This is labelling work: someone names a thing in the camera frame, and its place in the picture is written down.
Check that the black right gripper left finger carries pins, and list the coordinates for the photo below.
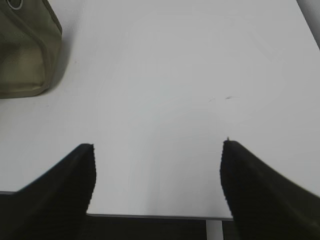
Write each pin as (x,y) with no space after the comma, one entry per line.
(54,206)

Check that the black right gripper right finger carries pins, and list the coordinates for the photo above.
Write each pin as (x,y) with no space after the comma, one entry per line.
(264,204)

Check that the olive yellow canvas bag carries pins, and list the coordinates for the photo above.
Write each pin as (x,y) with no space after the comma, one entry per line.
(30,44)

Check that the white table leg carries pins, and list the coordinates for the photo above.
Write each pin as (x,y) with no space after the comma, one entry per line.
(214,230)

